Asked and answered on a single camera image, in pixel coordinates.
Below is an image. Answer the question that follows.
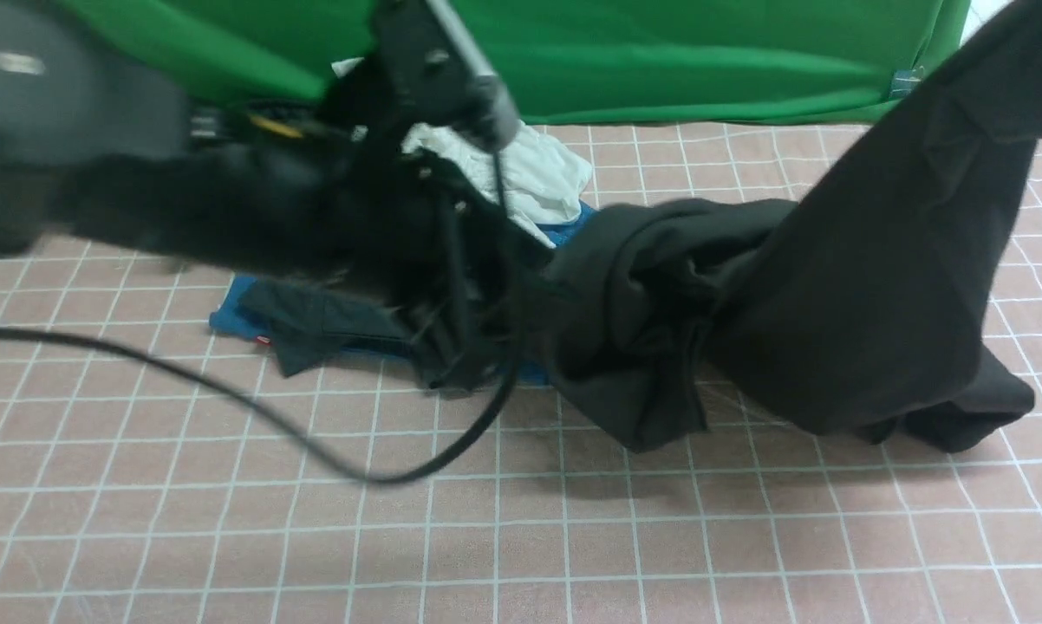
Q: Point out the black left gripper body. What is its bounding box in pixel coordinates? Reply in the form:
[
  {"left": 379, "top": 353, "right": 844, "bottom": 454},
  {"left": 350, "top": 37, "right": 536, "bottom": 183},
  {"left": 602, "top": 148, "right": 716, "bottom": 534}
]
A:
[{"left": 348, "top": 150, "right": 554, "bottom": 392}]

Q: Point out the dark gray long-sleeve shirt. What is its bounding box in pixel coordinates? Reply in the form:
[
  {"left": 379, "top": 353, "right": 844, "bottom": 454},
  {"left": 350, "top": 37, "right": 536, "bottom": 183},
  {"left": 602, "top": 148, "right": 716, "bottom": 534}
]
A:
[{"left": 534, "top": 1, "right": 1042, "bottom": 453}]

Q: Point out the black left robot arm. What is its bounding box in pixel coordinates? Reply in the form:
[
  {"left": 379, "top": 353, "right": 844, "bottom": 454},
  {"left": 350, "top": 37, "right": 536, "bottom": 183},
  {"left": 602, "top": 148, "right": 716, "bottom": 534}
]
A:
[{"left": 0, "top": 1, "right": 565, "bottom": 388}]

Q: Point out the white shirt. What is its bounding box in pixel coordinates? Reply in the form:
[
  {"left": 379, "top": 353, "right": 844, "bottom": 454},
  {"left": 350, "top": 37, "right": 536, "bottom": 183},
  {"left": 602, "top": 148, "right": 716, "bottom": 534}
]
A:
[{"left": 330, "top": 57, "right": 594, "bottom": 249}]

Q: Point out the dark teal shirt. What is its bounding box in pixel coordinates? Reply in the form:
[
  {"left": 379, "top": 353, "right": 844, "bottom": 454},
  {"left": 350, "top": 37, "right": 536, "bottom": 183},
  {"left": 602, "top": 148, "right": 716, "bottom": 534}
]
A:
[{"left": 239, "top": 279, "right": 427, "bottom": 379}]

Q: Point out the blue shirt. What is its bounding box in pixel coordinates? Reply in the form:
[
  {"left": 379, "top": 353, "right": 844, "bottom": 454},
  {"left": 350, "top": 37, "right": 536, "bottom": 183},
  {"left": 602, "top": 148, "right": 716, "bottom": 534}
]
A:
[{"left": 209, "top": 201, "right": 598, "bottom": 386}]

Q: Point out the green backdrop cloth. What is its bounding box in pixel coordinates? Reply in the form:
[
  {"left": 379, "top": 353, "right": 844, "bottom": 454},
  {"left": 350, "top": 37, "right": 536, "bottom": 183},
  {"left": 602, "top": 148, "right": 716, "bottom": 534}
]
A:
[{"left": 66, "top": 1, "right": 970, "bottom": 124}]

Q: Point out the pink checkered tablecloth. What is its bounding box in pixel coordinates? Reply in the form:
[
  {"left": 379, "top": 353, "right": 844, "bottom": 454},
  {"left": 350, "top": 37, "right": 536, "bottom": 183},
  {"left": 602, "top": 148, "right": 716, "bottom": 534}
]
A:
[{"left": 0, "top": 147, "right": 1042, "bottom": 623}]

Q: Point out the blue binder clip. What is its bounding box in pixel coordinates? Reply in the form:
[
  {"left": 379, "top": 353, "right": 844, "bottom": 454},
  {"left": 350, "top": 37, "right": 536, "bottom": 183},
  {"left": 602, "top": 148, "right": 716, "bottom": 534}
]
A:
[{"left": 887, "top": 67, "right": 926, "bottom": 101}]

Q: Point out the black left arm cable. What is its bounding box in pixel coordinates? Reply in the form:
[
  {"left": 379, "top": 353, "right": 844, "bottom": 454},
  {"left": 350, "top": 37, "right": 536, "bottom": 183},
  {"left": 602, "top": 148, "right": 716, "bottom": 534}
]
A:
[{"left": 0, "top": 147, "right": 522, "bottom": 484}]

